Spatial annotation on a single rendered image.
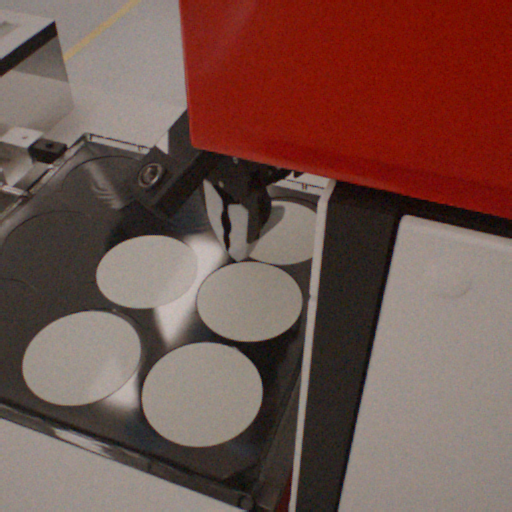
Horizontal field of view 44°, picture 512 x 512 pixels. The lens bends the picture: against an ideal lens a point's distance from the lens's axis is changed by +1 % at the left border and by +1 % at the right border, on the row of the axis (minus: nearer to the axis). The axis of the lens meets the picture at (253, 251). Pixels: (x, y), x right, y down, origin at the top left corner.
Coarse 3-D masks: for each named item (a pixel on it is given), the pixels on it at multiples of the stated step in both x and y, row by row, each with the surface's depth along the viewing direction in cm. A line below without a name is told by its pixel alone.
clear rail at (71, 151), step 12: (72, 144) 77; (84, 144) 78; (60, 156) 75; (72, 156) 76; (48, 168) 73; (60, 168) 74; (36, 180) 72; (48, 180) 72; (24, 192) 70; (36, 192) 71; (12, 204) 69; (24, 204) 69; (0, 216) 67; (12, 216) 68; (0, 228) 67
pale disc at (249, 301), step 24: (240, 264) 63; (264, 264) 63; (216, 288) 60; (240, 288) 60; (264, 288) 60; (288, 288) 60; (216, 312) 58; (240, 312) 58; (264, 312) 58; (288, 312) 58; (240, 336) 56; (264, 336) 56
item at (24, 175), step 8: (0, 160) 78; (8, 160) 78; (8, 168) 77; (16, 168) 77; (24, 168) 77; (32, 168) 77; (40, 168) 79; (8, 176) 76; (16, 176) 76; (24, 176) 76; (32, 176) 78; (8, 184) 75; (16, 184) 75; (24, 184) 77; (0, 200) 73; (8, 200) 75; (0, 208) 74
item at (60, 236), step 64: (64, 192) 71; (128, 192) 71; (0, 256) 63; (64, 256) 63; (0, 320) 58; (128, 320) 57; (192, 320) 57; (0, 384) 52; (128, 384) 53; (192, 448) 48; (256, 448) 48
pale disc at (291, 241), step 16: (288, 208) 69; (304, 208) 69; (288, 224) 67; (304, 224) 67; (272, 240) 65; (288, 240) 65; (304, 240) 65; (256, 256) 63; (272, 256) 63; (288, 256) 63; (304, 256) 63
